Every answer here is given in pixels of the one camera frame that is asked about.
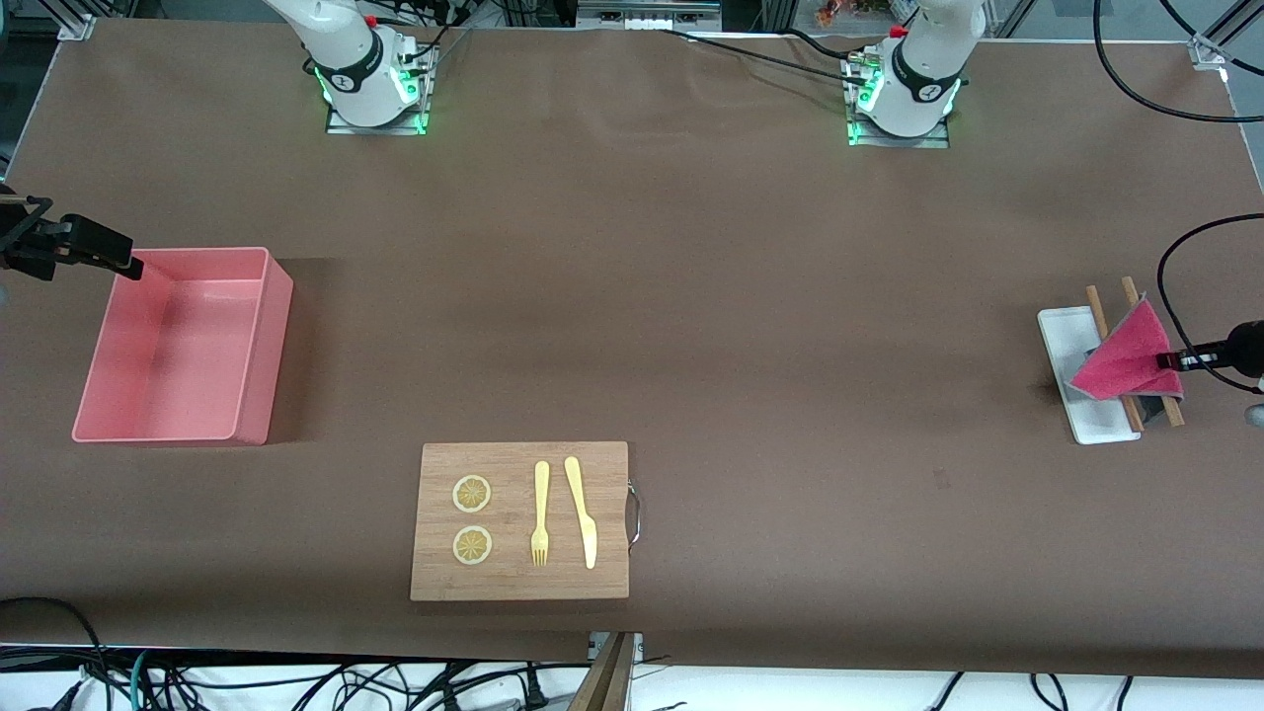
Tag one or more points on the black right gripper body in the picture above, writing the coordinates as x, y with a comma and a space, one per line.
30, 245

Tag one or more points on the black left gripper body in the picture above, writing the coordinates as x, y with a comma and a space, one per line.
1246, 348

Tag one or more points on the pink microfibre cloth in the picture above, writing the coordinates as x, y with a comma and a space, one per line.
1126, 360

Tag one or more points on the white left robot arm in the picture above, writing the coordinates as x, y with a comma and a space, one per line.
923, 69

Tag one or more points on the pink plastic bin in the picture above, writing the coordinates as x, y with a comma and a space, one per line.
178, 346

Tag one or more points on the lemon slice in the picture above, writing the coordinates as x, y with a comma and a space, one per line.
471, 494
472, 545

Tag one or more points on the yellow plastic fork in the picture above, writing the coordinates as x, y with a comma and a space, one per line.
541, 494

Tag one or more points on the bamboo cutting board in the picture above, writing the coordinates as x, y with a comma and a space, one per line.
518, 583

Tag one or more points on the yellow plastic knife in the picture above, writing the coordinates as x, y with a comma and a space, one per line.
583, 513

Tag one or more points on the wooden beam under table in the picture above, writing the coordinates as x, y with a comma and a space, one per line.
604, 681

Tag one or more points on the white rack base plate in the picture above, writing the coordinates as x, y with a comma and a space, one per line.
1062, 336

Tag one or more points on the metal table corner bracket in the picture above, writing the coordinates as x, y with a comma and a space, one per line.
1210, 51
77, 27

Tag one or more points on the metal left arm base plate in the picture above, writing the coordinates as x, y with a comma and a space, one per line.
859, 136

